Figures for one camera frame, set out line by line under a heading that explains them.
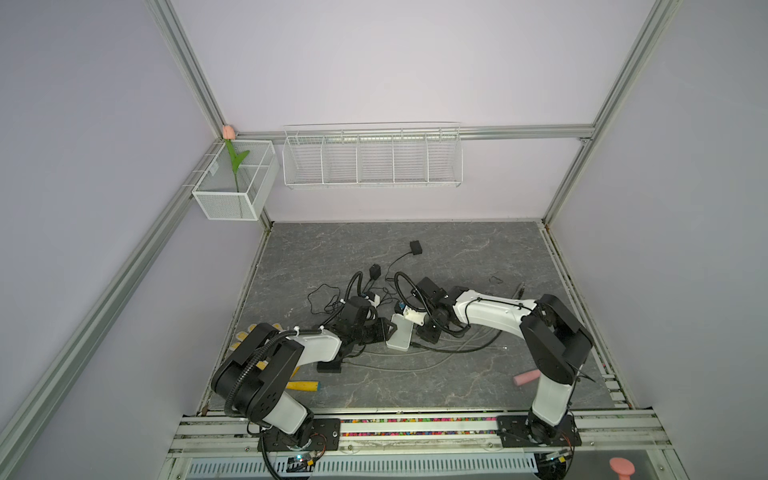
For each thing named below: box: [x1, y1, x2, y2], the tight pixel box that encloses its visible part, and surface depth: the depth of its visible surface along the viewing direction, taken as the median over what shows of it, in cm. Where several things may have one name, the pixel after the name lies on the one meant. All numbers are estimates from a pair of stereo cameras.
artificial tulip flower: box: [222, 124, 250, 193], surface depth 92 cm
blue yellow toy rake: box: [285, 381, 321, 392], surface depth 82 cm
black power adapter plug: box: [369, 264, 381, 280], surface depth 104 cm
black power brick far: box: [410, 240, 423, 255], surface depth 114 cm
